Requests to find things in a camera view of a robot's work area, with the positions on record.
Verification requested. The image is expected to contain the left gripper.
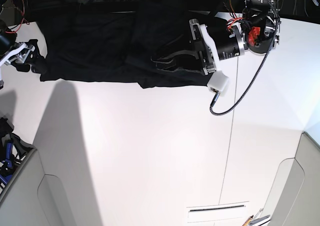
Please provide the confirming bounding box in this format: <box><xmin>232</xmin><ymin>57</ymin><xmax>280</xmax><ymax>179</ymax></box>
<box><xmin>150</xmin><ymin>18</ymin><xmax>221</xmax><ymax>75</ymax></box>

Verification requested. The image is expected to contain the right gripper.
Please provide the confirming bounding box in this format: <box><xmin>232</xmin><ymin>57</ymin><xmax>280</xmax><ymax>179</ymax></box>
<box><xmin>0</xmin><ymin>39</ymin><xmax>47</xmax><ymax>74</ymax></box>

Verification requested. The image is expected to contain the black T-shirt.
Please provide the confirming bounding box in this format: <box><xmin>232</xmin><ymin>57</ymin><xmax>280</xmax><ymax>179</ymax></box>
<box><xmin>37</xmin><ymin>1</ymin><xmax>216</xmax><ymax>89</ymax></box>

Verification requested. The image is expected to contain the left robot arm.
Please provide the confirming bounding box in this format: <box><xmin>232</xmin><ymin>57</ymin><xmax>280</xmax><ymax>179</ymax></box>
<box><xmin>151</xmin><ymin>0</ymin><xmax>279</xmax><ymax>75</ymax></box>

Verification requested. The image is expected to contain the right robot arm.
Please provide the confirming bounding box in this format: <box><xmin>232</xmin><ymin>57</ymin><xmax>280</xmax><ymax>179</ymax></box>
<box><xmin>0</xmin><ymin>0</ymin><xmax>209</xmax><ymax>85</ymax></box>

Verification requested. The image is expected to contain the blue black tool pile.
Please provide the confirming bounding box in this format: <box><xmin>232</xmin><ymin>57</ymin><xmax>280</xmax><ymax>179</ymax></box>
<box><xmin>0</xmin><ymin>117</ymin><xmax>34</xmax><ymax>191</ymax></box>

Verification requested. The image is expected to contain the black thin rod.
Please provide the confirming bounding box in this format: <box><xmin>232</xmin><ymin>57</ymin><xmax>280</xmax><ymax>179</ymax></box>
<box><xmin>189</xmin><ymin>204</ymin><xmax>246</xmax><ymax>212</ymax></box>

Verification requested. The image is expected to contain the grey metal tool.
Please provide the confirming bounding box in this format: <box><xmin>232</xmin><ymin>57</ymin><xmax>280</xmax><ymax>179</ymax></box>
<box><xmin>249</xmin><ymin>215</ymin><xmax>271</xmax><ymax>226</ymax></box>

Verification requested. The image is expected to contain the grey right chair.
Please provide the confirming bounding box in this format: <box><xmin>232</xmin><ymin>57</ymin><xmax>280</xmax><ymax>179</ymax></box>
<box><xmin>262</xmin><ymin>132</ymin><xmax>320</xmax><ymax>226</ymax></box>

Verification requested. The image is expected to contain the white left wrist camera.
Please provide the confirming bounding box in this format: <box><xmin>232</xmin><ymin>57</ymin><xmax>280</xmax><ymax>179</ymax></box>
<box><xmin>207</xmin><ymin>70</ymin><xmax>229</xmax><ymax>96</ymax></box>

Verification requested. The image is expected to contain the braided camera cable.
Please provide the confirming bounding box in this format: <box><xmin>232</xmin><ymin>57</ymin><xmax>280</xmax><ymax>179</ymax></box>
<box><xmin>209</xmin><ymin>0</ymin><xmax>281</xmax><ymax>117</ymax></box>

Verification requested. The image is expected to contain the yellow handled tool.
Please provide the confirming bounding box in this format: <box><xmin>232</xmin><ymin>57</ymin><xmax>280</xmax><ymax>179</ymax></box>
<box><xmin>242</xmin><ymin>215</ymin><xmax>254</xmax><ymax>226</ymax></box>

